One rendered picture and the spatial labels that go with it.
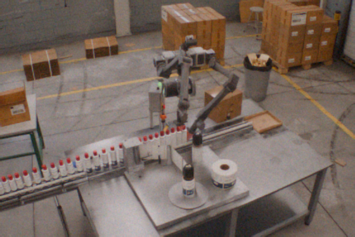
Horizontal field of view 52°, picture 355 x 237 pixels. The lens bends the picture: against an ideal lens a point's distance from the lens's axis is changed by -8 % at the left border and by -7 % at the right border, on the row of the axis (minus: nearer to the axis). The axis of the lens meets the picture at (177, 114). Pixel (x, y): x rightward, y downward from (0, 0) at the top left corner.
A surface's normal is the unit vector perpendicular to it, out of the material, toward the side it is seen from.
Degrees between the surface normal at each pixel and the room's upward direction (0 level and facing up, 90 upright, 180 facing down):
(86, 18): 90
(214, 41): 90
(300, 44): 90
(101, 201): 0
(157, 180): 0
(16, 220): 0
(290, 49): 91
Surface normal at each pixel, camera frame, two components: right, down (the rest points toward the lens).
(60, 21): 0.31, 0.51
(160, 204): -0.01, -0.84
